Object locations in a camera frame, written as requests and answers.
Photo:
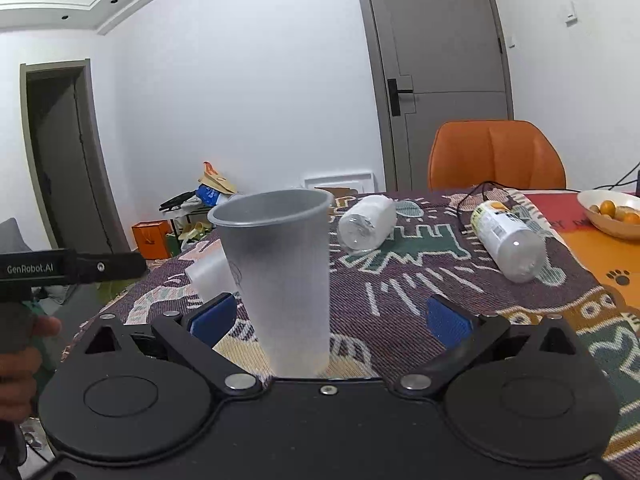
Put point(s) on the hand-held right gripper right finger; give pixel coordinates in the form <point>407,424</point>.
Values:
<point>448,323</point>

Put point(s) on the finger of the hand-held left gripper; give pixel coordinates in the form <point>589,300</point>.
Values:
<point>112,266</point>

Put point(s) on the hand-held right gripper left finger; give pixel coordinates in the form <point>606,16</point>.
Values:
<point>216,319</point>

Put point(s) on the translucent grey plastic cup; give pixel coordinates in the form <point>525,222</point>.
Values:
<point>285,280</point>

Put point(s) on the white plastic cup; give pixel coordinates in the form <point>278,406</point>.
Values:
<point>210,270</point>

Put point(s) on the person's left hand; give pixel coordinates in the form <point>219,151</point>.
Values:
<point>20,385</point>

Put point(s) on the orange paper bag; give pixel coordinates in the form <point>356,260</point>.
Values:
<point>151,240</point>

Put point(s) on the printed patterned blanket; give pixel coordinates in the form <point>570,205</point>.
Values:
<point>400,280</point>

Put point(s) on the yellow label plastic bottle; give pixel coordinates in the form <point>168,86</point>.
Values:
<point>507,240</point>

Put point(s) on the dark brown door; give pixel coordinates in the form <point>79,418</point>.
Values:
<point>65,160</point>

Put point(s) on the blue plastic bag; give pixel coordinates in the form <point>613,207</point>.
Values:
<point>207,195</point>

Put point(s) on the clear plastic bottle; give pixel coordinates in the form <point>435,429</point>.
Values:
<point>367,222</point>

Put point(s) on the flame print paper bag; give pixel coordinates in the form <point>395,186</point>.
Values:
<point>216,177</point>

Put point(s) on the orange paw print mat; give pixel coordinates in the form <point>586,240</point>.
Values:
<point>590,255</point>

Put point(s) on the small cardboard box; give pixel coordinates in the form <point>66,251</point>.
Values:
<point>342,192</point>

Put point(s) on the orange chair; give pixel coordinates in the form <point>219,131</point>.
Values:
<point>495,157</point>

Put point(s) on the cream bowl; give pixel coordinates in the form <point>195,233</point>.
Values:
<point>607,227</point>

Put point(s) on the small orange fruit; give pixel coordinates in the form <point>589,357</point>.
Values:
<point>607,207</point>
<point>632,218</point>

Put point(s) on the grey door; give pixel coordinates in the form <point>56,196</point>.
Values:
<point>440,60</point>

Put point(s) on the white wall switch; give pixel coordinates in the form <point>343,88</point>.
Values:
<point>571,14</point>

